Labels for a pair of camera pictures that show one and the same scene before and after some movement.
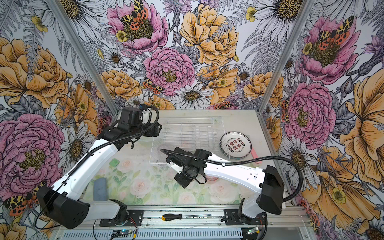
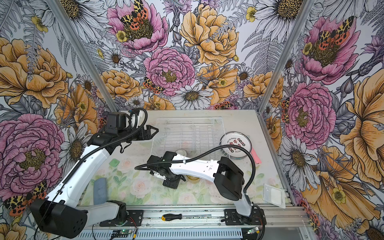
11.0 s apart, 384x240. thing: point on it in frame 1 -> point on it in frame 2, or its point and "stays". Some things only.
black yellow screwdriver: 170,216 stays
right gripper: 184,182 -> 172,184
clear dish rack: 189,133 stays
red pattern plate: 235,145 stays
